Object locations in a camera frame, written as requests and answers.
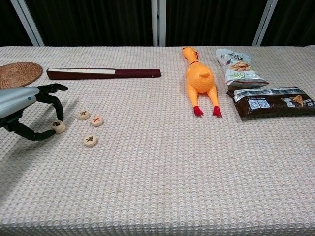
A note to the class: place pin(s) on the brown snack packet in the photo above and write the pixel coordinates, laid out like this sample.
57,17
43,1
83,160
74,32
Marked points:
270,108

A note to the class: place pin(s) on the pale green nut snack bag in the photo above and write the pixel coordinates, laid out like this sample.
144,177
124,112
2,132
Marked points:
241,71

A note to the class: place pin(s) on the wooden chess piece red character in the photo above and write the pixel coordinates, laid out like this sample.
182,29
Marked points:
97,121

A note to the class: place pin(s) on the round woven rattan coaster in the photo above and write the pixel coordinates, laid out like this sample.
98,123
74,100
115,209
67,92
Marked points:
19,73

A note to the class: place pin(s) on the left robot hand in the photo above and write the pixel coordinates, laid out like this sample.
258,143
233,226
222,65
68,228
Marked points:
17,100

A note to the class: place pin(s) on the yellow rubber chicken toy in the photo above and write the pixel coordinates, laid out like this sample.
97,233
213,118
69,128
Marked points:
200,78

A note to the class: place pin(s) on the beige waffle tablecloth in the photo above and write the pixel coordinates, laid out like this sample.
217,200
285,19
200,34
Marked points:
172,172

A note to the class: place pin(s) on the dark curtain panel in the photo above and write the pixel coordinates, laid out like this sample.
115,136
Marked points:
211,22
295,22
9,29
93,22

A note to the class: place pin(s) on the wooden chess piece black character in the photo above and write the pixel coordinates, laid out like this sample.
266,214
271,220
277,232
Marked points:
83,115
57,124
90,140

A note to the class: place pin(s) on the white metal frame post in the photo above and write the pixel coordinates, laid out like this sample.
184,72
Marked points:
154,24
28,24
264,24

